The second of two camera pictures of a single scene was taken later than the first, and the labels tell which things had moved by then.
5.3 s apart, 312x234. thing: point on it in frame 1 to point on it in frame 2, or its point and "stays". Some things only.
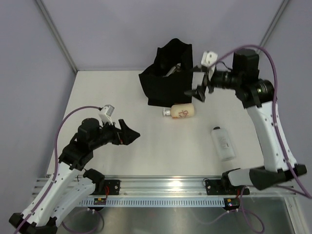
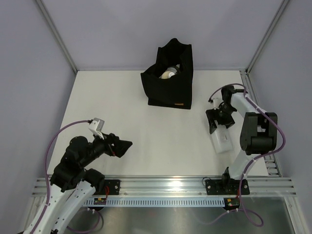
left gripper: [125, 136] to [120, 146]
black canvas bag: [166, 80] stays
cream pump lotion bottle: [180, 110] to [166, 74]
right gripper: [199, 92] to [212, 113]
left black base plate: [114, 185] stays
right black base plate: [216, 187] stays
